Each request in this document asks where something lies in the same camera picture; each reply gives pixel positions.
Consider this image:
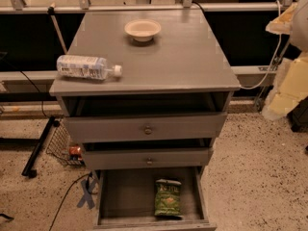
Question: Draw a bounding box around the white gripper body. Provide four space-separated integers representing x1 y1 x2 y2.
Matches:
290 0 308 52

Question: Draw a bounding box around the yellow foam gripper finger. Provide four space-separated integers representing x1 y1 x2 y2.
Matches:
262 56 308 120
266 3 297 35

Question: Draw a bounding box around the green jalapeno chip bag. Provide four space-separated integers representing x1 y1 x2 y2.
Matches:
154 179 182 217

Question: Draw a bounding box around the grey top drawer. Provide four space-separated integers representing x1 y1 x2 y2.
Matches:
64 113 227 143

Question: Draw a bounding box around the grey middle drawer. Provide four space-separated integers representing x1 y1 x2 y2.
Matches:
83 148 213 170

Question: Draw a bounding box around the grey wooden drawer cabinet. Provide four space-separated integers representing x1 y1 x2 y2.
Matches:
48 9 242 231

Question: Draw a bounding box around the grey open bottom drawer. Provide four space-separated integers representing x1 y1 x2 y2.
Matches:
92 167 217 231

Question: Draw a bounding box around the white paper bowl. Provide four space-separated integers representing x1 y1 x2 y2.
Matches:
124 19 161 42

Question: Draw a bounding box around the clear plastic water bottle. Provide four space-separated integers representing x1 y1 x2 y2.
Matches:
57 55 122 80

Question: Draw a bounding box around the orange soda can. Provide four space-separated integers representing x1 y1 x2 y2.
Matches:
68 145 81 157

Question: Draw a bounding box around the blue tape cross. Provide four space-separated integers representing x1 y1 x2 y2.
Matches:
77 180 96 210

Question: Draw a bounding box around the wooden stick black tip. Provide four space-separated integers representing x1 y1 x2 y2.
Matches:
47 3 67 54

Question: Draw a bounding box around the black metal bar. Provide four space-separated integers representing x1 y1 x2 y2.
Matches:
21 116 57 178

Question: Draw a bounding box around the white cable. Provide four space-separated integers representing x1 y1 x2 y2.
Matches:
240 0 283 90

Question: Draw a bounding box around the black floor cable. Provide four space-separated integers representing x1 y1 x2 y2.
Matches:
48 171 94 231

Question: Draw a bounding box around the wire mesh basket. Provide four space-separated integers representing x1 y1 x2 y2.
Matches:
46 120 84 167

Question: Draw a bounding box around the black wall cable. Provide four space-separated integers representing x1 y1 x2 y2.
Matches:
0 51 49 118

